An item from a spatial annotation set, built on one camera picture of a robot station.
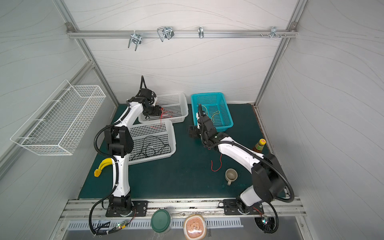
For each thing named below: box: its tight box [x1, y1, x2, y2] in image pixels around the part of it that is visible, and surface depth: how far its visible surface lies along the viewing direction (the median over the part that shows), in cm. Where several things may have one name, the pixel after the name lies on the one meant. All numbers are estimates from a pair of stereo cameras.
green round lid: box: [151, 209, 171, 233], surface depth 63 cm
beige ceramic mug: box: [225, 168, 238, 186], surface depth 84 cm
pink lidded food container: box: [183, 213, 207, 240], surface depth 68 cm
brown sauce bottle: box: [252, 138, 267, 153], surface depth 80 cm
